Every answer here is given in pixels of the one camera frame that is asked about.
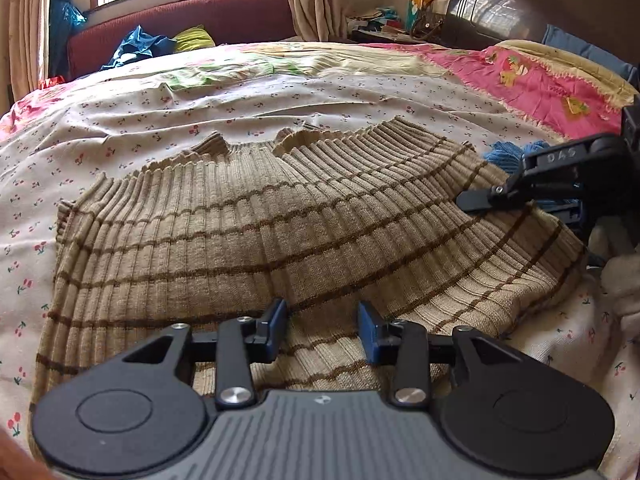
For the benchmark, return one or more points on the blue plastic bag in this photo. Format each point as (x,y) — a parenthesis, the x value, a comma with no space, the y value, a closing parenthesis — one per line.
(65,25)

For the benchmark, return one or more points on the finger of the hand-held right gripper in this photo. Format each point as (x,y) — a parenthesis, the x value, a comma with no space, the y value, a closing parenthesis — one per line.
(587,230)
(482,200)

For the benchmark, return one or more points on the white cherry print bedsheet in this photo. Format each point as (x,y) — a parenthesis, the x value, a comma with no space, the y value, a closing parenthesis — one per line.
(125,125)

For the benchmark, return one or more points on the maroon sofa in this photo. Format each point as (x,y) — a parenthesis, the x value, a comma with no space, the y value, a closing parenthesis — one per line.
(225,15)

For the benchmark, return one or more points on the cluttered bedside table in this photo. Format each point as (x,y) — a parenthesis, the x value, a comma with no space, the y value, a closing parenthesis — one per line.
(380,25)

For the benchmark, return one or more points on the dark wooden headboard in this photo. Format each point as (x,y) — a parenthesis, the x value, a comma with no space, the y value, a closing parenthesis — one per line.
(505,5)

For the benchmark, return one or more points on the blue pillow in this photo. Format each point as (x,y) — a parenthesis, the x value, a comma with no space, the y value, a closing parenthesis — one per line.
(585,50)

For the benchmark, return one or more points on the blue knitted garment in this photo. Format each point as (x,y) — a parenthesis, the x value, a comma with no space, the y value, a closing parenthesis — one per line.
(510,155)

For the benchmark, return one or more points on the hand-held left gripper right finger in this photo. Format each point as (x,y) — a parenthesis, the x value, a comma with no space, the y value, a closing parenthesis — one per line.
(367,330)

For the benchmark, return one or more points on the beige striped ribbed sweater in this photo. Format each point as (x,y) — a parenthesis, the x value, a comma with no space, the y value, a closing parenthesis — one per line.
(300,240)

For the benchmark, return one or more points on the brown handbag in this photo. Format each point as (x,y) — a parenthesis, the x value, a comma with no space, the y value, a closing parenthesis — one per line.
(430,22)

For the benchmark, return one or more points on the pink printed blanket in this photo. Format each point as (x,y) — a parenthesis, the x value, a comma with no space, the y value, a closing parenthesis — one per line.
(525,85)

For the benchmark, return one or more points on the red shiny bag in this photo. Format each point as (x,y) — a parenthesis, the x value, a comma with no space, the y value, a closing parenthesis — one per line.
(52,81)

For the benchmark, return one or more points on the blue cloth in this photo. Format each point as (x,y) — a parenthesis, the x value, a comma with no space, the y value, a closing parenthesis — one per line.
(137,47)

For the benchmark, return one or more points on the pale green yellow bed cover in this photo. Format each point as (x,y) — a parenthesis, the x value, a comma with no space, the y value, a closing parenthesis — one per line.
(300,62)

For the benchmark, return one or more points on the yellow-green cloth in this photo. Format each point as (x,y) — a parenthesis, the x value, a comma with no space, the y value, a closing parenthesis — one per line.
(195,39)

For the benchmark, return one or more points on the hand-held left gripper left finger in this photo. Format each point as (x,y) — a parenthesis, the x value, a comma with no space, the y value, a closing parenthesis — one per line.
(275,327)

